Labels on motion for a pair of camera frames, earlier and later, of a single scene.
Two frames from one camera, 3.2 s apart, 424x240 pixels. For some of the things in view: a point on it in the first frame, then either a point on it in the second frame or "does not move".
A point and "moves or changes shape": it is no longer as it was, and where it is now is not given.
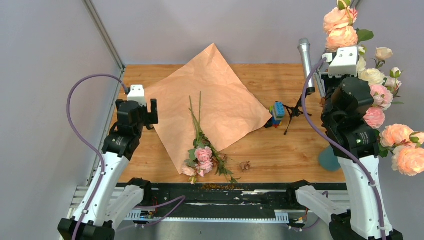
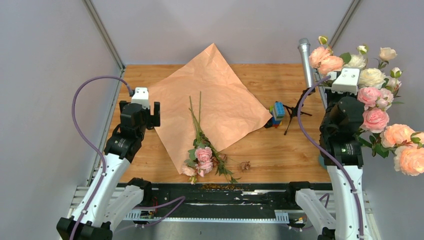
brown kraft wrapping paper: (228, 111) does not move
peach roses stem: (338, 25) moves or changes shape
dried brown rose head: (245, 165) does not move
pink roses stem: (202, 156) does not move
